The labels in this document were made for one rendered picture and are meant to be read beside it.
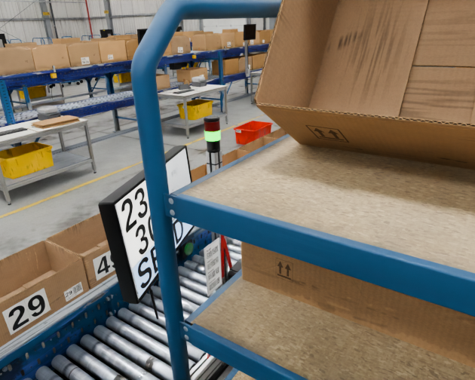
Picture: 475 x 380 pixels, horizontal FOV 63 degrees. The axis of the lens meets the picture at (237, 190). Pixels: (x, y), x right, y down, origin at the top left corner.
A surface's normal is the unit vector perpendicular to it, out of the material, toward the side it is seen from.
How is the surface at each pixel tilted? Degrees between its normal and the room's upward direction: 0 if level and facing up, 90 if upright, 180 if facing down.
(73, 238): 89
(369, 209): 0
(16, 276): 89
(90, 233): 89
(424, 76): 57
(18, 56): 89
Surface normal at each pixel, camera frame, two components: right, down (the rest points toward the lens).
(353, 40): -0.50, -0.21
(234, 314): -0.04, -0.92
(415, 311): -0.56, 0.37
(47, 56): 0.81, 0.20
